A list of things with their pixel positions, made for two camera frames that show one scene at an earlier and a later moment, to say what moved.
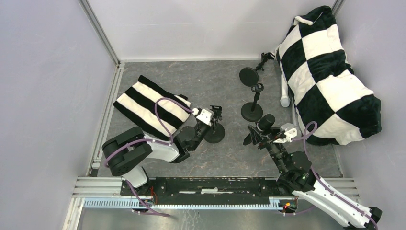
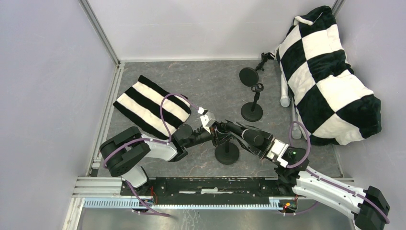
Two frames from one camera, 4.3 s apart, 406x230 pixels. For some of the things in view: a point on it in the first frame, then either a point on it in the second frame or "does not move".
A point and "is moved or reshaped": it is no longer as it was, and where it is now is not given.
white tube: [285, 101] does not move
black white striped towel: [138, 100] does not move
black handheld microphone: [266, 122] → [253, 137]
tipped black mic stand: [249, 76] does not move
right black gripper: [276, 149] → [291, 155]
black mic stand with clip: [216, 132] is moved or reshaped
